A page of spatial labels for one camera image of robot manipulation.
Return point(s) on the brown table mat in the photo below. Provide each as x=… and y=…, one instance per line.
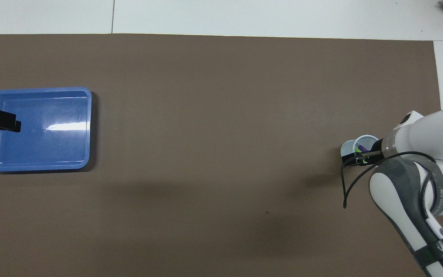
x=221, y=115

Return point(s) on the clear plastic cup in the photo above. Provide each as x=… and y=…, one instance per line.
x=348, y=148

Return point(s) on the blue plastic tray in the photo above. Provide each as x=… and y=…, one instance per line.
x=52, y=146

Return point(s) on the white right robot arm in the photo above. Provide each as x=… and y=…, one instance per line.
x=429, y=138

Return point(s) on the purple marker pen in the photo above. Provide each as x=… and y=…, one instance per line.
x=362, y=147

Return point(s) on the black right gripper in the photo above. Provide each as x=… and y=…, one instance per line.
x=378, y=146

